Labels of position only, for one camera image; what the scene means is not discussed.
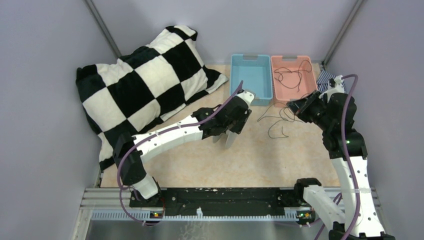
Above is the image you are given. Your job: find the left corner metal post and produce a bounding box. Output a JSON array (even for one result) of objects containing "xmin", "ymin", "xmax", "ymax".
[{"xmin": 83, "ymin": 0, "xmax": 122, "ymax": 58}]

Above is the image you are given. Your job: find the right corner metal post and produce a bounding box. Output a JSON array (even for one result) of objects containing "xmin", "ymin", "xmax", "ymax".
[{"xmin": 321, "ymin": 0, "xmax": 368, "ymax": 69}]

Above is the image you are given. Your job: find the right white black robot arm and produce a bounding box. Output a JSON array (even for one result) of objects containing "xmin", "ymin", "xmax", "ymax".
[{"xmin": 287, "ymin": 91, "xmax": 395, "ymax": 240}]

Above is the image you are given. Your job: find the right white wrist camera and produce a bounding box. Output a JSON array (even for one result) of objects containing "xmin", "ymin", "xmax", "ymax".
[{"xmin": 326, "ymin": 75, "xmax": 345, "ymax": 96}]

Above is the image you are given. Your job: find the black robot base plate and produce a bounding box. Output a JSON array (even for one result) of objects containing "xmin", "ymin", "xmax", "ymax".
[{"xmin": 129, "ymin": 187, "xmax": 313, "ymax": 218}]

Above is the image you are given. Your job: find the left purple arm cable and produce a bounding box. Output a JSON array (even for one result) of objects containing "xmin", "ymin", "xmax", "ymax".
[{"xmin": 116, "ymin": 80, "xmax": 244, "ymax": 227}]

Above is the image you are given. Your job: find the corner metal post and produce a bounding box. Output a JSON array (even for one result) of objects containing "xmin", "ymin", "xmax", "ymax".
[
  {"xmin": 83, "ymin": 0, "xmax": 122, "ymax": 58},
  {"xmin": 321, "ymin": 0, "xmax": 368, "ymax": 69}
]

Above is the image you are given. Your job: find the translucent white cable spool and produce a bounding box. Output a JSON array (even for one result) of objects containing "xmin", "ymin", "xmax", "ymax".
[{"xmin": 212, "ymin": 130, "xmax": 239, "ymax": 149}]

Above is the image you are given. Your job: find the pink plastic bin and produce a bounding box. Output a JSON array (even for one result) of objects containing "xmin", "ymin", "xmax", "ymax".
[{"xmin": 270, "ymin": 55, "xmax": 318, "ymax": 108}]

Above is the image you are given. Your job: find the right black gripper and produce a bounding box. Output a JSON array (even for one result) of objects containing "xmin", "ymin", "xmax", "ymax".
[{"xmin": 287, "ymin": 89, "xmax": 334, "ymax": 131}]

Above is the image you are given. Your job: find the blue plastic bin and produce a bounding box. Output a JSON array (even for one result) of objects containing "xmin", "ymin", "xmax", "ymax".
[{"xmin": 229, "ymin": 54, "xmax": 273, "ymax": 107}]

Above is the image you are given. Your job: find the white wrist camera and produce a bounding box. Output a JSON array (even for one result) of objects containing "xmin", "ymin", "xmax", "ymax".
[
  {"xmin": 236, "ymin": 89, "xmax": 255, "ymax": 107},
  {"xmin": 326, "ymin": 75, "xmax": 345, "ymax": 96}
]

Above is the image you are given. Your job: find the blue white striped cloth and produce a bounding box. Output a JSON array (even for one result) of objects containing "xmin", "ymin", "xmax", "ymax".
[{"xmin": 316, "ymin": 70, "xmax": 337, "ymax": 93}]

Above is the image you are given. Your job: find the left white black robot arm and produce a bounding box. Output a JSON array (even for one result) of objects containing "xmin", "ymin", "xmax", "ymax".
[{"xmin": 112, "ymin": 91, "xmax": 255, "ymax": 207}]

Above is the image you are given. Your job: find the black white checkered pillow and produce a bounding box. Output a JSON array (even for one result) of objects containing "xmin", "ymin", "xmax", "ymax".
[{"xmin": 75, "ymin": 25, "xmax": 228, "ymax": 170}]

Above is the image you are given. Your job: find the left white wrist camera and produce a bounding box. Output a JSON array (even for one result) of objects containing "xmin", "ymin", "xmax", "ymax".
[{"xmin": 236, "ymin": 89, "xmax": 255, "ymax": 107}]

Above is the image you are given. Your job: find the aluminium frame rail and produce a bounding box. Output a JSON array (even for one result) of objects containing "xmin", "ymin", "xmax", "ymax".
[{"xmin": 72, "ymin": 178, "xmax": 392, "ymax": 240}]

